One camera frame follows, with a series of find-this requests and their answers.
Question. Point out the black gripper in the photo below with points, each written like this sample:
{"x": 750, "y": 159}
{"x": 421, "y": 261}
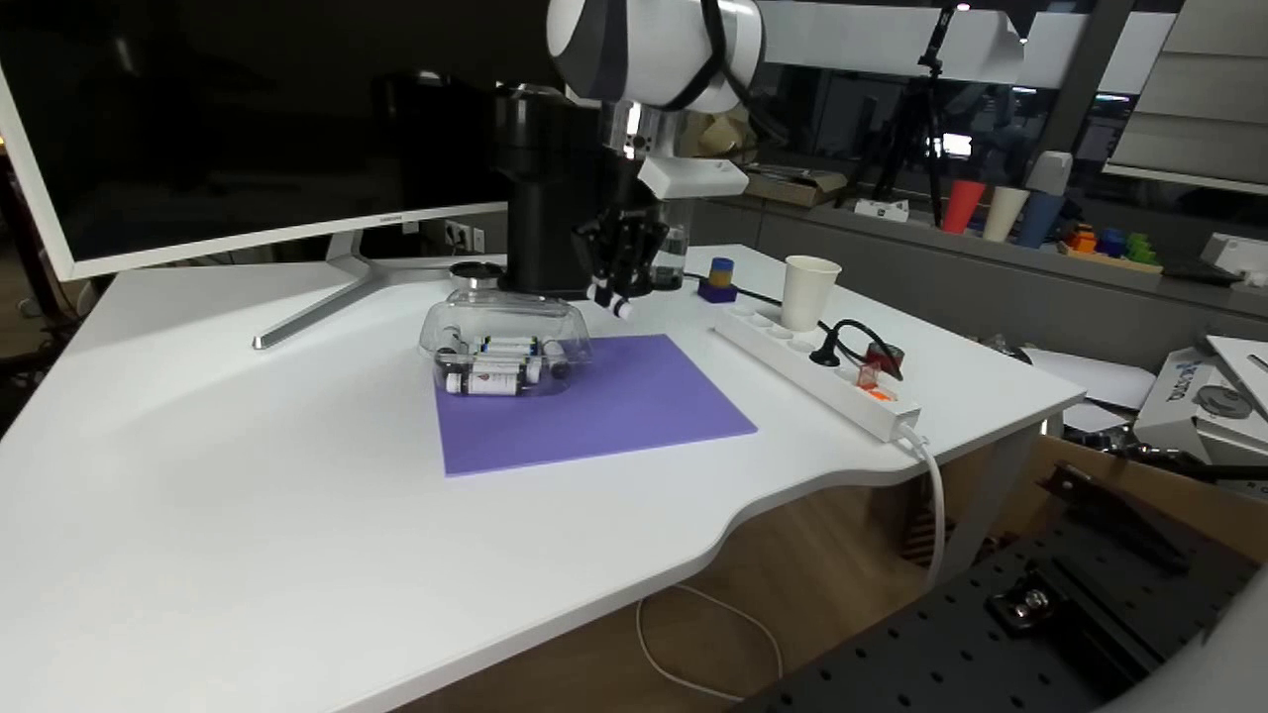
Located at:
{"x": 625, "y": 226}

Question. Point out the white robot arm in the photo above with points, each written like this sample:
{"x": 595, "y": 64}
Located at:
{"x": 648, "y": 44}

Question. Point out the clear plastic container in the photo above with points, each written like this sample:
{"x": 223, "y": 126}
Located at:
{"x": 566, "y": 331}

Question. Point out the purple placemat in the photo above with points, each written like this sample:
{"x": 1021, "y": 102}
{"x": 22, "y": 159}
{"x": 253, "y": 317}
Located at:
{"x": 618, "y": 409}

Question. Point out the white bottle dark band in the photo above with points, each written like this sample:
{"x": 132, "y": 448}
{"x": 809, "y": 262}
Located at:
{"x": 502, "y": 344}

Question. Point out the blue and orange block stack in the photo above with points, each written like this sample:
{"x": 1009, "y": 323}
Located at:
{"x": 718, "y": 278}

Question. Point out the black cylindrical column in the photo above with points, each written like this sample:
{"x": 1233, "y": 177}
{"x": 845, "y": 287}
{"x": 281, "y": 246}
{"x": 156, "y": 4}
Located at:
{"x": 541, "y": 201}

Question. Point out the white paper cup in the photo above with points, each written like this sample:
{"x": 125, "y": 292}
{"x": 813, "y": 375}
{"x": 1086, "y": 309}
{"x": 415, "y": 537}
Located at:
{"x": 809, "y": 292}

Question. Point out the white power strip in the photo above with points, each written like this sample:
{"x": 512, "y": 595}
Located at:
{"x": 794, "y": 364}

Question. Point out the red plastic cup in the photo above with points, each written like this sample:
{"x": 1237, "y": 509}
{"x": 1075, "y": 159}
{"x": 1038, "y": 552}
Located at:
{"x": 960, "y": 208}

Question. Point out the black tripod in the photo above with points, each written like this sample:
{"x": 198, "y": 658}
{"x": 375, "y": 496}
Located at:
{"x": 940, "y": 105}

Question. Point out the white plastic cup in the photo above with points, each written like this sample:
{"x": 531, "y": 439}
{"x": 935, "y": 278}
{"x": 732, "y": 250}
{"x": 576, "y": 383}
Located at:
{"x": 1004, "y": 216}

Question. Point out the blue plastic cup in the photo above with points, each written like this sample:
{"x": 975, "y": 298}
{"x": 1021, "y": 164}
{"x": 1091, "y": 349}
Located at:
{"x": 1038, "y": 220}

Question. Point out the white framed monitor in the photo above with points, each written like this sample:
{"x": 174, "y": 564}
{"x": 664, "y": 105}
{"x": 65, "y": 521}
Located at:
{"x": 198, "y": 146}

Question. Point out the orange toy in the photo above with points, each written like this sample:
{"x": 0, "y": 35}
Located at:
{"x": 1083, "y": 240}

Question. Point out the white paper sheets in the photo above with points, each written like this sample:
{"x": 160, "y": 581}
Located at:
{"x": 1083, "y": 379}

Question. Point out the black perforated breadboard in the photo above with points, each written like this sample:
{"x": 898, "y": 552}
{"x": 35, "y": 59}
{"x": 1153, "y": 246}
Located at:
{"x": 993, "y": 634}

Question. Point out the green toy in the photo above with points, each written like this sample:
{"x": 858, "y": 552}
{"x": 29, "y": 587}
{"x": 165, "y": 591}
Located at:
{"x": 1144, "y": 246}

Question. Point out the white grey device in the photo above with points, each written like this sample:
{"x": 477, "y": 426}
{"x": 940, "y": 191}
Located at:
{"x": 1202, "y": 401}

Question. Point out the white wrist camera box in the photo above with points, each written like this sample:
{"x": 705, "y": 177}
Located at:
{"x": 693, "y": 177}

